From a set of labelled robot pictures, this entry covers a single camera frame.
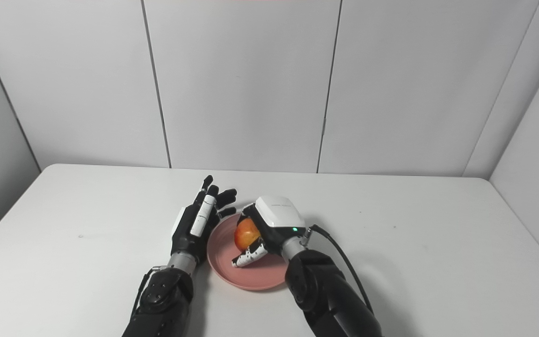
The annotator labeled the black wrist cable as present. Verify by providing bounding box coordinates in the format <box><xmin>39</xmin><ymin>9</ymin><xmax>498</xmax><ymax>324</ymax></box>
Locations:
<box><xmin>304</xmin><ymin>224</ymin><xmax>374</xmax><ymax>315</ymax></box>
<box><xmin>131</xmin><ymin>265</ymin><xmax>168</xmax><ymax>320</ymax></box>

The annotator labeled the black and white right hand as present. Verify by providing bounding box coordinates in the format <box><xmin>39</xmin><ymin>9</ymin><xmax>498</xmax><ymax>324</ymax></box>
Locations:
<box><xmin>231</xmin><ymin>195</ymin><xmax>307</xmax><ymax>269</ymax></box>

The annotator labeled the black and white left hand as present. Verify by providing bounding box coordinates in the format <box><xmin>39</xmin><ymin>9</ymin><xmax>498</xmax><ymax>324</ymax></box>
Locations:
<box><xmin>170</xmin><ymin>175</ymin><xmax>238</xmax><ymax>266</ymax></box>

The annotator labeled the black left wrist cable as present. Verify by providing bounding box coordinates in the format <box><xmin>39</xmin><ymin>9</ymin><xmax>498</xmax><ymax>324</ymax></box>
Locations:
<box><xmin>131</xmin><ymin>265</ymin><xmax>168</xmax><ymax>320</ymax></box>

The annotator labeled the red-yellow pomegranate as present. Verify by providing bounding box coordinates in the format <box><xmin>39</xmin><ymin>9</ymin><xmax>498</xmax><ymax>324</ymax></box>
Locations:
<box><xmin>233</xmin><ymin>218</ymin><xmax>262</xmax><ymax>251</ymax></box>

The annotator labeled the pink round plate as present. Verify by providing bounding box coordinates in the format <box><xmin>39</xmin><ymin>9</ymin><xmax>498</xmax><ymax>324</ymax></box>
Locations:
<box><xmin>206</xmin><ymin>212</ymin><xmax>294</xmax><ymax>292</ymax></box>

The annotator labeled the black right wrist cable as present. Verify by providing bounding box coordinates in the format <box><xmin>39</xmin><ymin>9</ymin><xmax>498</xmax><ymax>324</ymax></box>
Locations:
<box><xmin>304</xmin><ymin>224</ymin><xmax>374</xmax><ymax>315</ymax></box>

